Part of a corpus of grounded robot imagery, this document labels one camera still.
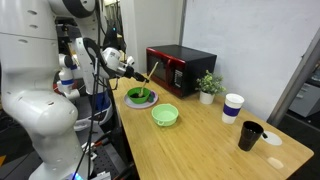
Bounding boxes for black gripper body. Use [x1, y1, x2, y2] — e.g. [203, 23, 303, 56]
[124, 66, 138, 79]

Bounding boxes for beige plastic spoon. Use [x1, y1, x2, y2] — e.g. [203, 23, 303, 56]
[138, 62, 158, 97]

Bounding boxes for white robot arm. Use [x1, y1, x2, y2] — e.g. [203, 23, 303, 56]
[49, 0, 147, 95]

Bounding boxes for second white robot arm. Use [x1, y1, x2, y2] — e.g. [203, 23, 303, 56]
[57, 54, 80, 100]

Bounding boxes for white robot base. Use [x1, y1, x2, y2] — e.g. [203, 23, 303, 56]
[0, 0, 92, 180]

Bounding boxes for bright green bowl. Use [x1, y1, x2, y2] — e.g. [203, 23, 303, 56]
[127, 87, 151, 104]

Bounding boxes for dark objects in bowl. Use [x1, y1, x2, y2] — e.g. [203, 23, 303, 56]
[130, 93, 139, 98]

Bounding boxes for light green pot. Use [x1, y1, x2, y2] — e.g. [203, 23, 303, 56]
[151, 104, 179, 127]

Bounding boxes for white round plate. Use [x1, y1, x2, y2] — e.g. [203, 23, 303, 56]
[124, 91, 159, 109]

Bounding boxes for red black microwave oven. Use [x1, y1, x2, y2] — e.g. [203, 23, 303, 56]
[146, 44, 217, 98]

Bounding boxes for small potted green plant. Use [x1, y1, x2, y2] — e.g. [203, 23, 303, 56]
[196, 70, 226, 105]

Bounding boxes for white cup blue band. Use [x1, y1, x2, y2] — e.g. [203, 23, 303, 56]
[222, 93, 244, 124]

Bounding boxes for black plastic cup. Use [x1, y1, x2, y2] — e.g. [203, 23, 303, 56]
[238, 121, 264, 151]

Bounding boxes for white round lid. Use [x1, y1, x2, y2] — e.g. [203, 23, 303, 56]
[262, 131, 282, 146]

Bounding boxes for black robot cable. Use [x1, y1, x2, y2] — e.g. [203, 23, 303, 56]
[71, 0, 118, 180]

